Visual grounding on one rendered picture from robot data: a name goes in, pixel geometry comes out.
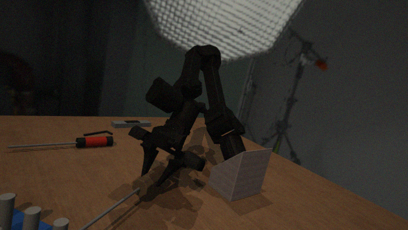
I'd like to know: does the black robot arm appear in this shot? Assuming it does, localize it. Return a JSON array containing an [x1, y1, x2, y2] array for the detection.
[[145, 45, 246, 160]]

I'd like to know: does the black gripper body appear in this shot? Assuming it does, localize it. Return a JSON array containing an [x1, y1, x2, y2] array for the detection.
[[128, 117, 205, 171]]

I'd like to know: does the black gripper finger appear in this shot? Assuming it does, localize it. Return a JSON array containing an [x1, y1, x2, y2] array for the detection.
[[156, 159, 187, 187], [140, 143, 159, 177]]

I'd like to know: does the red-handled screwdriver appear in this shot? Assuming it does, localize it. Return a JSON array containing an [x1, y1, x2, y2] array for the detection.
[[8, 137, 113, 148]]

